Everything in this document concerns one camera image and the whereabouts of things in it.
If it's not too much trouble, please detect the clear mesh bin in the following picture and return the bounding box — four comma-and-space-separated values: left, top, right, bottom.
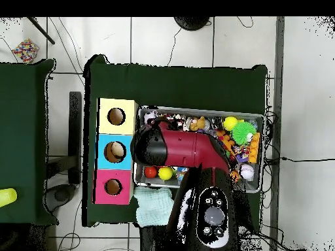
133, 107, 265, 193

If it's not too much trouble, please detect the black rod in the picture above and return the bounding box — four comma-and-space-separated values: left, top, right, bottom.
27, 17, 56, 45

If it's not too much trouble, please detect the yellow cup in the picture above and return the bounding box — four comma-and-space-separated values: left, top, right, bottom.
0, 188, 18, 209

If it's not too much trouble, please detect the yellow-green ball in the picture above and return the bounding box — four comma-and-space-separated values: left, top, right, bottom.
158, 166, 174, 181

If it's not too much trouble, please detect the yellow tennis ball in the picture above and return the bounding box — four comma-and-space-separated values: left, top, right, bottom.
223, 116, 239, 131

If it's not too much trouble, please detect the mint green cloth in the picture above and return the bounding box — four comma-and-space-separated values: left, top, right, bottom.
135, 186, 175, 227

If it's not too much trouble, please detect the black round stand base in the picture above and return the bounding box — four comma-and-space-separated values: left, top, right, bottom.
173, 16, 211, 31

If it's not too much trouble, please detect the red ball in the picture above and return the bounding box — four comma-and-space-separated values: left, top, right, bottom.
144, 166, 158, 179

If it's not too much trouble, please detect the green spiky ball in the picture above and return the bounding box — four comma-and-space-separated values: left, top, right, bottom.
232, 121, 257, 145

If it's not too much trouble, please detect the brown plush monkey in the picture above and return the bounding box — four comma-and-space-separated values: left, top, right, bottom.
189, 117, 207, 131

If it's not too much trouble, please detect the wooden box with three holes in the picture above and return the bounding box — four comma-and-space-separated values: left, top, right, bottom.
94, 97, 138, 205

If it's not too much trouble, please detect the black chair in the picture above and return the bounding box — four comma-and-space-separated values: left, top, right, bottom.
46, 91, 84, 210

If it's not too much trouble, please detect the white baseball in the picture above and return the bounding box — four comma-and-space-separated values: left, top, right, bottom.
239, 164, 256, 181

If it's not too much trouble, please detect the multicoloured patterned object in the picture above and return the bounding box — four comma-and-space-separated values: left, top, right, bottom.
11, 38, 40, 64

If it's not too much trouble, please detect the dark green tablecloth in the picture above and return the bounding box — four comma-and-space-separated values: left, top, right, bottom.
0, 59, 56, 226
83, 54, 269, 227

